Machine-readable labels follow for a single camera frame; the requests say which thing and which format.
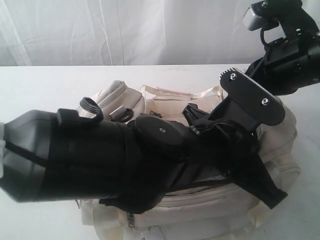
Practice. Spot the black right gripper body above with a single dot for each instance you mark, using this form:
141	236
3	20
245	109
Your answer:
292	65

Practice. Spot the cream fabric duffel bag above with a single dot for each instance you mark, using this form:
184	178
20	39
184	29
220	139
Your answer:
224	212

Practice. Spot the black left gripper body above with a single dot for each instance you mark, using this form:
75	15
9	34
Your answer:
232	151

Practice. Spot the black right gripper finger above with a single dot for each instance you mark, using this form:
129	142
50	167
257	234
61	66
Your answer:
257	71

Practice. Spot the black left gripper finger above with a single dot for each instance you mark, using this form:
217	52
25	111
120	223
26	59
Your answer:
249	173
192	113

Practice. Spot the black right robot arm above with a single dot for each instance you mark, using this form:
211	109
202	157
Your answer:
287	65

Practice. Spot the white backdrop curtain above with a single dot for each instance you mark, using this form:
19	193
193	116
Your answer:
126	32

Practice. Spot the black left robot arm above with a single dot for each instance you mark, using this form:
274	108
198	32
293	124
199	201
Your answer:
132	166

